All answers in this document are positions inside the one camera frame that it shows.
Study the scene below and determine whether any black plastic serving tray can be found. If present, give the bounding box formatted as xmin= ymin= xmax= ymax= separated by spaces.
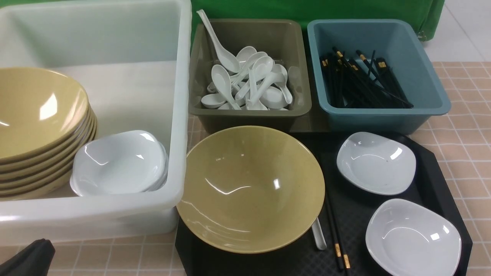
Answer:
xmin=175 ymin=132 xmax=473 ymax=276

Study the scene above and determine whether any blue plastic chopstick bin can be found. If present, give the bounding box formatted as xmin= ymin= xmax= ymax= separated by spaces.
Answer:
xmin=307 ymin=19 xmax=451 ymax=134

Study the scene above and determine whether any stack of white dishes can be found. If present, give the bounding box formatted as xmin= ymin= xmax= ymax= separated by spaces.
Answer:
xmin=69 ymin=130 xmax=169 ymax=196

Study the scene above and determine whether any white spoon leaning on bin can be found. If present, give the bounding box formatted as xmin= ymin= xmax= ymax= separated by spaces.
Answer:
xmin=196 ymin=10 xmax=240 ymax=73

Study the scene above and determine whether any large white plastic tub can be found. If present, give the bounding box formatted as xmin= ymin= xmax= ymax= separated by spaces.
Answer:
xmin=1 ymin=0 xmax=192 ymax=246

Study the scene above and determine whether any stack of yellow bowls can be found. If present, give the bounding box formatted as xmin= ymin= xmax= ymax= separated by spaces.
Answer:
xmin=0 ymin=67 xmax=98 ymax=201

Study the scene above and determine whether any olive plastic spoon bin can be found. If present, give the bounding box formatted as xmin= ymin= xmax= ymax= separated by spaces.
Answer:
xmin=189 ymin=19 xmax=312 ymax=133

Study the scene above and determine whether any black chopstick gold band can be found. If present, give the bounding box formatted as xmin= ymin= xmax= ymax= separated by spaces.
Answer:
xmin=325 ymin=188 xmax=344 ymax=271
xmin=329 ymin=192 xmax=352 ymax=276

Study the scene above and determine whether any white ceramic soup spoon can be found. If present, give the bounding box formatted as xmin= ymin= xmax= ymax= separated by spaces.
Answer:
xmin=311 ymin=217 xmax=327 ymax=250

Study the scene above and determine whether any pile of black chopsticks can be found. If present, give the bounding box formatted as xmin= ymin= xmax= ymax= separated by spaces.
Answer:
xmin=319 ymin=47 xmax=414 ymax=109

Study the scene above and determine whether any white square dish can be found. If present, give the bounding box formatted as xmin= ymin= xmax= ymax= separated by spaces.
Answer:
xmin=336 ymin=132 xmax=416 ymax=196
xmin=365 ymin=199 xmax=462 ymax=276

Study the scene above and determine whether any green cloth backdrop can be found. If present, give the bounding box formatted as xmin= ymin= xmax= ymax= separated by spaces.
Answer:
xmin=191 ymin=0 xmax=444 ymax=41

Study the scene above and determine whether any pile of white spoons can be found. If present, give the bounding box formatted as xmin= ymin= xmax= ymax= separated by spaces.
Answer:
xmin=199 ymin=52 xmax=294 ymax=110

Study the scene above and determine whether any yellow noodle bowl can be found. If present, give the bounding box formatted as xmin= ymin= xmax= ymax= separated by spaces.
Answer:
xmin=177 ymin=126 xmax=326 ymax=254

